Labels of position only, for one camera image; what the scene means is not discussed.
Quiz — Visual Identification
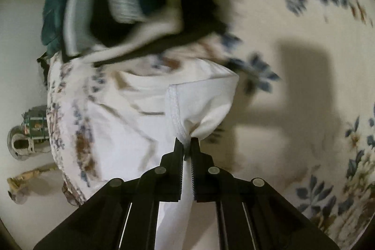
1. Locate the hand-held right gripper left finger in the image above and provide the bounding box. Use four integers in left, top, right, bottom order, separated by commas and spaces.
33, 138, 184, 250

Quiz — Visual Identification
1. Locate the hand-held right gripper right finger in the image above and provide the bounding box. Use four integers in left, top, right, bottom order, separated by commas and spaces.
190, 137, 341, 250

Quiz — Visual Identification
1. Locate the green patterned object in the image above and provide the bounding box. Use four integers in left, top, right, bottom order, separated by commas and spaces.
21, 105, 50, 140

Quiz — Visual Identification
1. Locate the tan object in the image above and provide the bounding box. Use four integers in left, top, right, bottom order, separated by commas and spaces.
6, 163, 60, 205

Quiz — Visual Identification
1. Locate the grey round object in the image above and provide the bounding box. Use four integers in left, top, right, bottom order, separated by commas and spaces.
7, 125, 50, 162

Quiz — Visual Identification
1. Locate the floral bedsheet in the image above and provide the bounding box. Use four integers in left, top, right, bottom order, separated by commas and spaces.
45, 0, 375, 250

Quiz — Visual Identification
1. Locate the dark green garment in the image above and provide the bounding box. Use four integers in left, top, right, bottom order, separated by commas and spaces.
40, 0, 118, 56

